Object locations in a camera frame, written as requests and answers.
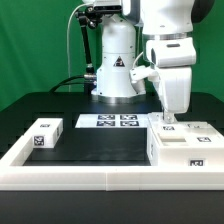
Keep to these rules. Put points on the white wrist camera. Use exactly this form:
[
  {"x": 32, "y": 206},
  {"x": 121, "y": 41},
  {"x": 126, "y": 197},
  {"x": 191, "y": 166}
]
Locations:
[{"x": 137, "y": 76}]

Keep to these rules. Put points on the black camera on mount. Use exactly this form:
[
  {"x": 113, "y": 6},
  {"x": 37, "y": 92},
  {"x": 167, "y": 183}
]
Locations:
[{"x": 108, "y": 9}]

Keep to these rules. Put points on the white flat marker plate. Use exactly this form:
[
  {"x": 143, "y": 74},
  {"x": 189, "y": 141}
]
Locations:
[{"x": 112, "y": 121}]

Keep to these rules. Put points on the white cabinet door piece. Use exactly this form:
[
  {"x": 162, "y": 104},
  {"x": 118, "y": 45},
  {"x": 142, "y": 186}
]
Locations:
[
  {"x": 202, "y": 133},
  {"x": 165, "y": 130}
]

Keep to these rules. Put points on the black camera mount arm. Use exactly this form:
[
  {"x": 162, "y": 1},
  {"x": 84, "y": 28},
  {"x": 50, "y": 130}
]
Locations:
[{"x": 86, "y": 20}]

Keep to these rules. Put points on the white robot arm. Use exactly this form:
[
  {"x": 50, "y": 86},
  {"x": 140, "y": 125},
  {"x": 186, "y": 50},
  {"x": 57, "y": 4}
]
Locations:
[{"x": 147, "y": 40}]

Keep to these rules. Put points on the white U-shaped border frame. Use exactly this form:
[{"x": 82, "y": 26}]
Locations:
[{"x": 15, "y": 175}]

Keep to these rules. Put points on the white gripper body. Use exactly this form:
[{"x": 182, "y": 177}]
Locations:
[{"x": 172, "y": 60}]

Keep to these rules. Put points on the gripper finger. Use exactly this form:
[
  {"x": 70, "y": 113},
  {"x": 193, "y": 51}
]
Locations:
[{"x": 168, "y": 117}]

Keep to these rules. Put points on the white cabinet body box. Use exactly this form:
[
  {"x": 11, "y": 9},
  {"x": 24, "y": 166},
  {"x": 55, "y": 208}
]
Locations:
[{"x": 178, "y": 152}]

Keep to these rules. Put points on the white block with markers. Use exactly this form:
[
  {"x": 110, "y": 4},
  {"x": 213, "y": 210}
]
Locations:
[{"x": 46, "y": 132}]

